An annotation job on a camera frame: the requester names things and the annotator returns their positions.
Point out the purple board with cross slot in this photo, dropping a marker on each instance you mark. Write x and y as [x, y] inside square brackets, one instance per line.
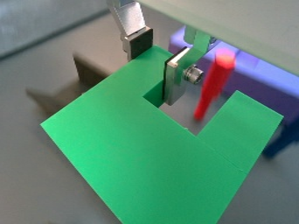
[260, 80]

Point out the red cylindrical peg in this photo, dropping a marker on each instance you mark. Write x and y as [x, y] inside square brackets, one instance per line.
[215, 80]

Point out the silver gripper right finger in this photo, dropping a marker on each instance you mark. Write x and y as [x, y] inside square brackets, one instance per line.
[179, 67]

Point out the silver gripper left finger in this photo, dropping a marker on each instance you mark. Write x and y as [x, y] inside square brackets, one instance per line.
[136, 34]

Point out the green U-shaped block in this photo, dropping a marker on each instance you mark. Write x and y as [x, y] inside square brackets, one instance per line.
[158, 174]

